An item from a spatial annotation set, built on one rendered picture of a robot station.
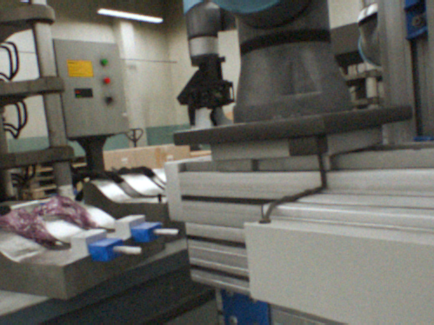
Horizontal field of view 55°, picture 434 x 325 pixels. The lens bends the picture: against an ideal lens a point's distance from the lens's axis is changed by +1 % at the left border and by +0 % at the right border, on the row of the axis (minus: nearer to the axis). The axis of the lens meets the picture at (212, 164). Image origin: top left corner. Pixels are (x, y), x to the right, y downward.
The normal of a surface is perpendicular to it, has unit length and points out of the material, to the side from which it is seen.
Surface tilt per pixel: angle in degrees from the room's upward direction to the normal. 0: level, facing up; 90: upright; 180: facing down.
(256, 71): 73
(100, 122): 90
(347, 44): 90
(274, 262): 90
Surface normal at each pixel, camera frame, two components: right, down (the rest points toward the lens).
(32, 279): -0.49, 0.12
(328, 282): -0.71, 0.14
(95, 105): 0.68, -0.02
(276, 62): -0.40, -0.19
